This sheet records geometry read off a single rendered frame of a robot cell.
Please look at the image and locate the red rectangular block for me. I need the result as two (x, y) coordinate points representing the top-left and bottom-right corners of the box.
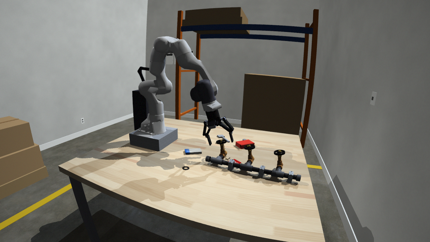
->
(235, 140), (255, 149)

